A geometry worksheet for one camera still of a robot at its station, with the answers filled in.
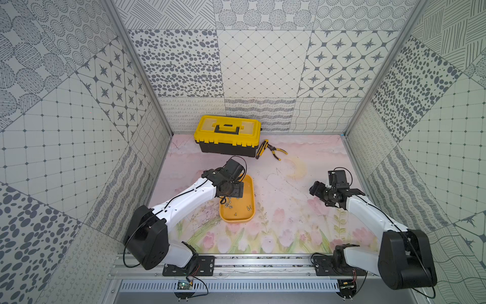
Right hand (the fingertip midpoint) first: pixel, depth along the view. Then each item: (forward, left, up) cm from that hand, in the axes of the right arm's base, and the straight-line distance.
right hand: (316, 194), depth 89 cm
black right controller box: (-36, -6, -8) cm, 37 cm away
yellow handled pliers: (+34, +24, -2) cm, 41 cm away
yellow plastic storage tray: (-7, +37, -3) cm, 38 cm away
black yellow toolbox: (+27, +45, +12) cm, 54 cm away
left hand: (-1, +40, +8) cm, 40 cm away
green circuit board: (-36, +57, -6) cm, 68 cm away
